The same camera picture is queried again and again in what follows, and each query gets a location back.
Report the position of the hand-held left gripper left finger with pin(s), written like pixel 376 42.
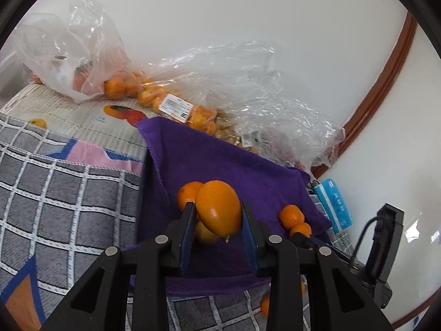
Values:
pixel 189 238

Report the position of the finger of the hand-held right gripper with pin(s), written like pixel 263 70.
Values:
pixel 305 240

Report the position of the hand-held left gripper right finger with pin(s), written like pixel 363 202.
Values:
pixel 248 241

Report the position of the yellow round fruit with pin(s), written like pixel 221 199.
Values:
pixel 205 236

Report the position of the large oval orange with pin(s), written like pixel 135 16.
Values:
pixel 217 207

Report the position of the small round mandarin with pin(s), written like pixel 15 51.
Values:
pixel 291 215

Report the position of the large round mandarin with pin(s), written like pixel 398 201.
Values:
pixel 186 193

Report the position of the blue tissue pack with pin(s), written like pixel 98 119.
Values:
pixel 334 203

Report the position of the medium round orange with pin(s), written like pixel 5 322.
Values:
pixel 265 306

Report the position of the purple towel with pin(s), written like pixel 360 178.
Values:
pixel 224 158

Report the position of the crinkled clear plastic bag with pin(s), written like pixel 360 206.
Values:
pixel 293 127

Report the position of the grey checked star blanket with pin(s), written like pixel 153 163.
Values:
pixel 51 196

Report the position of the clear bag of kumquats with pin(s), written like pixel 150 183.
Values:
pixel 206 82

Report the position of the printed fruit picture mat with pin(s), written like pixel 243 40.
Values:
pixel 69 117

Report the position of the clear bag of mandarins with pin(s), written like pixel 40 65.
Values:
pixel 86 41

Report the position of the brown wooden door frame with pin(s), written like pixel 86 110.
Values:
pixel 389 86

